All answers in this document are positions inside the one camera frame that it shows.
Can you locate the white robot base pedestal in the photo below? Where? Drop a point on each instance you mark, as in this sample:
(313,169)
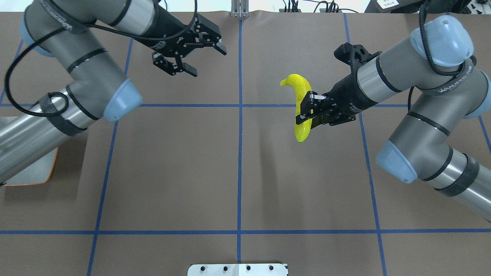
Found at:
(239,269)

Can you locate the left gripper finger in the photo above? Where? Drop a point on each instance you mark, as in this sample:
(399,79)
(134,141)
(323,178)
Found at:
(218,46)
(186,68)

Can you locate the grey square plate orange rim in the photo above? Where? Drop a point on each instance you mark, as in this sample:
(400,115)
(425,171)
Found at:
(34,168)

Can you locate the bright yellow banana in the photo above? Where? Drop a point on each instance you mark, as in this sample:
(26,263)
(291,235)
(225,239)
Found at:
(301,87)

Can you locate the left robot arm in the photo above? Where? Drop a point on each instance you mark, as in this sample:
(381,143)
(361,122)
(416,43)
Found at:
(99,88)

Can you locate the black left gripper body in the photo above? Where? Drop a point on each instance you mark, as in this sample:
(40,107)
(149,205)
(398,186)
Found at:
(165,31)

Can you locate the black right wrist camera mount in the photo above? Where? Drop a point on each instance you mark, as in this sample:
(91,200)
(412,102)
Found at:
(354,55)

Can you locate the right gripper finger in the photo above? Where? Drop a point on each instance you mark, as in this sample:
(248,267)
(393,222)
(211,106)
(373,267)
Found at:
(309,103)
(301,119)

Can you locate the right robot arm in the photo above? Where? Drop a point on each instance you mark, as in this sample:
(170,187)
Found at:
(436,58)

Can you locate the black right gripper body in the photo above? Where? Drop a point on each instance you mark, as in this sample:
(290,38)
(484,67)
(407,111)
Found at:
(346,95)

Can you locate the aluminium frame post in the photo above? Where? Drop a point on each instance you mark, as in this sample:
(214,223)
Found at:
(240,9)

